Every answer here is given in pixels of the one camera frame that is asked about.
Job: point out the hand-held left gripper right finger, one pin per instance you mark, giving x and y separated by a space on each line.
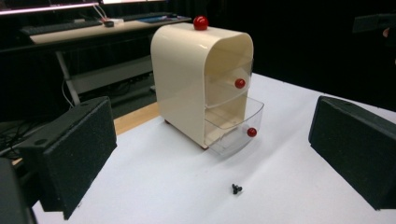
355 149

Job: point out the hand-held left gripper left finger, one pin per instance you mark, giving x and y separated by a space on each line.
77 155

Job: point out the clear drawer with red knob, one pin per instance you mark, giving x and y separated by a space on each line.
236 133
229 84

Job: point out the small black screws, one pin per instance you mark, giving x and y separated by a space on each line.
236 188

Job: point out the metal desk leg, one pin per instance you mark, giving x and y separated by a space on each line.
68 77

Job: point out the grey desk crossbar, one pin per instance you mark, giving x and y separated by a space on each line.
115 73

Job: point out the white table cover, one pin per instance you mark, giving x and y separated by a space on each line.
171 186

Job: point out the wooden desk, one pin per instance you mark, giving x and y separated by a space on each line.
93 32

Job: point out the cream drawer cabinet with red ball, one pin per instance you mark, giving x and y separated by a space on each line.
177 77

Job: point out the black keyboard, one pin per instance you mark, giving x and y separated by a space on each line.
59 27
149 16

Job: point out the small black device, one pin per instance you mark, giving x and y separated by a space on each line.
109 23

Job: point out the monitor with pink lit edge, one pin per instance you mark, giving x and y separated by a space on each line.
46 8

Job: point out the blue mat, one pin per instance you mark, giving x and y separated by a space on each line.
158 19

